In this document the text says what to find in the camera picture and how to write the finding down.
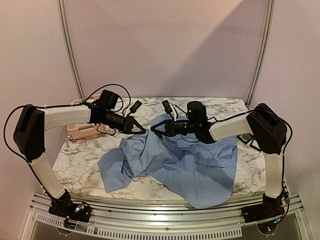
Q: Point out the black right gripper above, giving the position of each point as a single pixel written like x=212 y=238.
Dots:
x=166 y=128

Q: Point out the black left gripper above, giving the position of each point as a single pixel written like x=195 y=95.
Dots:
x=128 y=125

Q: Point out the blue shirt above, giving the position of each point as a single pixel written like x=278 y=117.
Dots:
x=202 y=174

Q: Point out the round brooch dark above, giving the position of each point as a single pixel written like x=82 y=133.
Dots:
x=246 y=136

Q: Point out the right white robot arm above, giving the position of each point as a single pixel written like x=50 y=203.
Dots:
x=271 y=133

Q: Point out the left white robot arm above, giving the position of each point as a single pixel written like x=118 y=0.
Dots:
x=34 y=121

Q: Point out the pink plastic basket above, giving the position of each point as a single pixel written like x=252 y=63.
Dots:
x=80 y=131

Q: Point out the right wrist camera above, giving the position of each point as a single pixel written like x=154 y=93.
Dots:
x=167 y=106

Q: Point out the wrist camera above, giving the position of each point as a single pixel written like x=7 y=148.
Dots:
x=167 y=106
x=135 y=106

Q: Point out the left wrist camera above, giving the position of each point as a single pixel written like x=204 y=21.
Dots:
x=135 y=106

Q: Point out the aluminium front rail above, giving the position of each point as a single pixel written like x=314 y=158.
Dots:
x=123 y=219

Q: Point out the black frame box right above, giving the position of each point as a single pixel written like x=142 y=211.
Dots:
x=254 y=145

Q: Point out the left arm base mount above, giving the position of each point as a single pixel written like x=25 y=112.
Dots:
x=66 y=208

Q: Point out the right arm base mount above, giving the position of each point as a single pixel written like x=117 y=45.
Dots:
x=270 y=208

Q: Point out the left aluminium post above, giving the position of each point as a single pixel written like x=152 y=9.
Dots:
x=69 y=48

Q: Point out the aluminium post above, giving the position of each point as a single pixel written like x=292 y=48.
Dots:
x=262 y=51
x=69 y=48

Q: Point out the right aluminium post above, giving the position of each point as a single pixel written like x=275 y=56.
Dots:
x=262 y=51

